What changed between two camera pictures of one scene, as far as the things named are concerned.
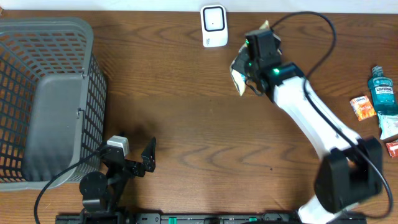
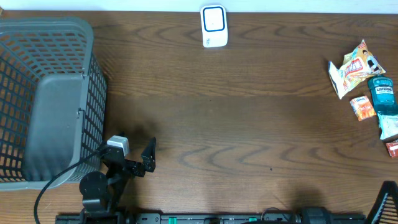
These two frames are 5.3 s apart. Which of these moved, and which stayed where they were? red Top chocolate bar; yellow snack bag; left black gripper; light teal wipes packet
Moved: yellow snack bag
Stayed: left black gripper; red Top chocolate bar; light teal wipes packet
